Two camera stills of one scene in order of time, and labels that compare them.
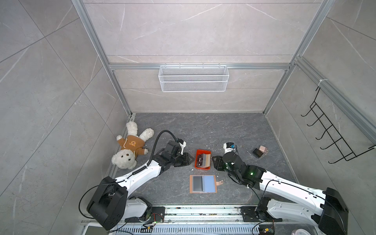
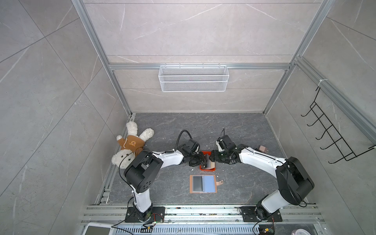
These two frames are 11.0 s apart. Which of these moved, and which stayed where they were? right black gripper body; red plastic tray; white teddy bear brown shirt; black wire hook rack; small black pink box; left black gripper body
Moved: right black gripper body; left black gripper body
Stayed: small black pink box; black wire hook rack; white teddy bear brown shirt; red plastic tray
